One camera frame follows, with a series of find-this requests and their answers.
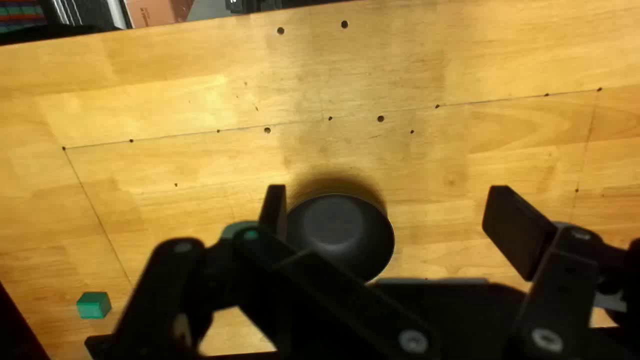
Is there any small green block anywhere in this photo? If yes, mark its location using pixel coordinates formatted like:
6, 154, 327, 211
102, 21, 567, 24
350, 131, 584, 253
74, 290, 113, 323

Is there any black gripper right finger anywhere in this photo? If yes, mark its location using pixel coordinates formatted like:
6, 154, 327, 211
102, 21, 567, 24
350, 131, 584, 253
479, 185, 640, 360

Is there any reddish brown board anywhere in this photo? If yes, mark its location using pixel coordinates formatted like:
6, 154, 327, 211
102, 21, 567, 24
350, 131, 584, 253
126, 0, 195, 31

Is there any black round bowl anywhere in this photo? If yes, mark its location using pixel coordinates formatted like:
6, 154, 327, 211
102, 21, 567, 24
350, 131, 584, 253
286, 192, 397, 284

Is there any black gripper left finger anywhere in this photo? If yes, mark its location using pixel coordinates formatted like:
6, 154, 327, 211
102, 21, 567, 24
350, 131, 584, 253
83, 185, 441, 360

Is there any dark striped shelf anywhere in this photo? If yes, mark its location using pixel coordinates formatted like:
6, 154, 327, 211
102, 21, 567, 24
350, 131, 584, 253
0, 0, 127, 46

